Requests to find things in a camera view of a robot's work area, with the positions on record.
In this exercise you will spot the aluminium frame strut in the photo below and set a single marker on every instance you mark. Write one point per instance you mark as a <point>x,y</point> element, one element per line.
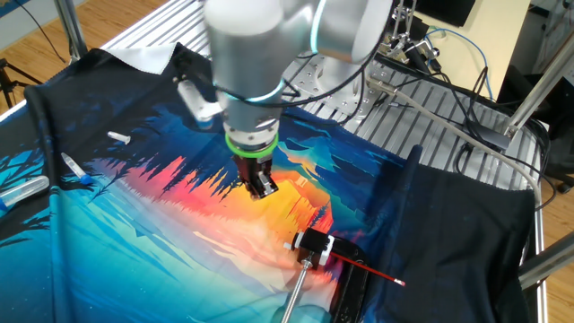
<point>538,85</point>
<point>547,262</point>

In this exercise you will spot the black tripod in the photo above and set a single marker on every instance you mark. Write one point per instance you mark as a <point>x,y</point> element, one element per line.
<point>5,83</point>

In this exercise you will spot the sunset landscape printed cloth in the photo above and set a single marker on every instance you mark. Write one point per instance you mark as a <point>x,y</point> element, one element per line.
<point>179,224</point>

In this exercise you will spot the aluminium frame post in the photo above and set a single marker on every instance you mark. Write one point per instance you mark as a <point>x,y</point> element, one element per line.
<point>69,27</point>

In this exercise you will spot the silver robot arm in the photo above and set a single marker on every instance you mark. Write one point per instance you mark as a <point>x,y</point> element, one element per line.
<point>251,45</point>

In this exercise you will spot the dark grey power adapter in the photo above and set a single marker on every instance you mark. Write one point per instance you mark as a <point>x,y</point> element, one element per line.
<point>489,134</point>

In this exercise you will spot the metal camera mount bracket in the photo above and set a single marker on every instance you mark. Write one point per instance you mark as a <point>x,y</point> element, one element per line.
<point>403,45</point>

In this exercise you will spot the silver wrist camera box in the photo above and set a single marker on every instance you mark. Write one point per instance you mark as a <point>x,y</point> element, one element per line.
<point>197,103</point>

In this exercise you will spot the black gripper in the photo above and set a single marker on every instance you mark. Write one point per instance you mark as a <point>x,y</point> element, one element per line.
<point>253,166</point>

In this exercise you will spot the beige desk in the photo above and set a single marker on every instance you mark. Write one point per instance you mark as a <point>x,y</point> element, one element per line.
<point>502,27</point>

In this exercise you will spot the black C-clamp with steel screw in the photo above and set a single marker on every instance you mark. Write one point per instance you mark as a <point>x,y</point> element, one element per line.
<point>354,287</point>

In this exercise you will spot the slim clear tube blue cap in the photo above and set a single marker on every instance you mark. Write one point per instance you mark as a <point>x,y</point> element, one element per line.
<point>74,167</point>

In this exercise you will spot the small white plastic tube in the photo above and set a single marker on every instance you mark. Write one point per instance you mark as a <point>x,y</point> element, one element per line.
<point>119,137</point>

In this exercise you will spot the red pencil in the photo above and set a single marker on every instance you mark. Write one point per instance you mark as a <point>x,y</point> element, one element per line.
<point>372,271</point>

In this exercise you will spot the black monitor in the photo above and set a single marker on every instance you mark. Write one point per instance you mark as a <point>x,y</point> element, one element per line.
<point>448,11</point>

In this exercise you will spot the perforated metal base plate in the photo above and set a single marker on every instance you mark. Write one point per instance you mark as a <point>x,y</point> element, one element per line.
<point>309,81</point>

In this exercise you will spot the large clear plastic tube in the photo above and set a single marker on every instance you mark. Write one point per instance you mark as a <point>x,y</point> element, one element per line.
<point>27,190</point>

